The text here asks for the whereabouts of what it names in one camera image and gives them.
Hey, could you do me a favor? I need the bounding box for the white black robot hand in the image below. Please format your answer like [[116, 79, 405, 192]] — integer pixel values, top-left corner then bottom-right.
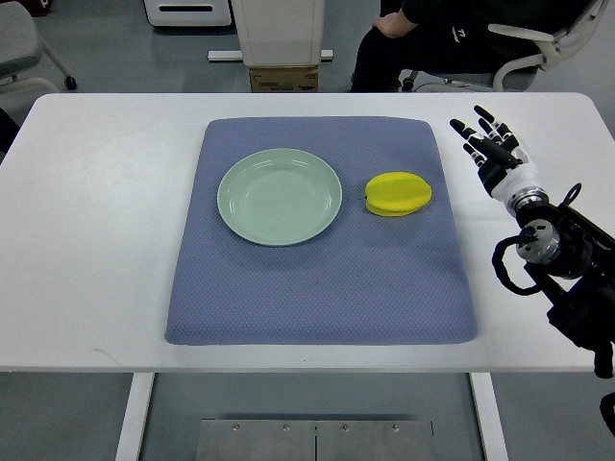
[[450, 106, 548, 217]]

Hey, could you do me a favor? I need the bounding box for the yellow starfruit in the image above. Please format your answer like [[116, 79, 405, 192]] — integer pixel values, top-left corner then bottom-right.
[[364, 171, 432, 217]]

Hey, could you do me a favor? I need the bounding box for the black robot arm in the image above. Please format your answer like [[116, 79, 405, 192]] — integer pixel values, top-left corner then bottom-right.
[[492, 183, 614, 379]]

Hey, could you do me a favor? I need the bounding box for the light green plate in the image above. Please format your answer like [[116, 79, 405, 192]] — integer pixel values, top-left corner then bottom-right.
[[217, 148, 343, 247]]

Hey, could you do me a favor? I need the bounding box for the white office chair right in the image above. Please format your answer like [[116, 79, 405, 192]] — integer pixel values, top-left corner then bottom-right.
[[401, 1, 608, 92]]

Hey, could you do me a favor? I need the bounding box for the seated person in black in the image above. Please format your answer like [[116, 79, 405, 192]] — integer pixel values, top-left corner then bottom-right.
[[350, 0, 587, 93]]

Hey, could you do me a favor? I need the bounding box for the blue textured mat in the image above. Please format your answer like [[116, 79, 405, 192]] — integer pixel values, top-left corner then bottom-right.
[[165, 116, 478, 346]]

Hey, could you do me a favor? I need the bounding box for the cardboard box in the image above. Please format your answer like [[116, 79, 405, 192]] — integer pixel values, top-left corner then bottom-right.
[[249, 66, 319, 93]]

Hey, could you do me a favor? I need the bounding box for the white table right leg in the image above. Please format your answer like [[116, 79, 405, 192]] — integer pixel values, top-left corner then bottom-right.
[[469, 373, 509, 461]]

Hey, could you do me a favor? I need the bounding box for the white table leg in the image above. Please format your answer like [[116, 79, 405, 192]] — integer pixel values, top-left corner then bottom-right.
[[469, 373, 509, 461], [114, 373, 155, 461]]

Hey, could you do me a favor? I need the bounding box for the white appliance with slot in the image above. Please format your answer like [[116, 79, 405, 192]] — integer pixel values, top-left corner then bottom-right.
[[143, 0, 233, 27]]

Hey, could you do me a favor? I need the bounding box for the white table left leg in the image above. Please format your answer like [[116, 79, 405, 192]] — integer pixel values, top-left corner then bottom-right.
[[114, 373, 155, 461]]

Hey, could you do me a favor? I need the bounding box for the grey office chair left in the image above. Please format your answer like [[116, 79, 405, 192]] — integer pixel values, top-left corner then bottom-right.
[[1, 1, 78, 94]]

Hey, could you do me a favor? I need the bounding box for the white pedestal stand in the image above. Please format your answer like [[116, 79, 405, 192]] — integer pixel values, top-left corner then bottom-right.
[[208, 0, 333, 67]]

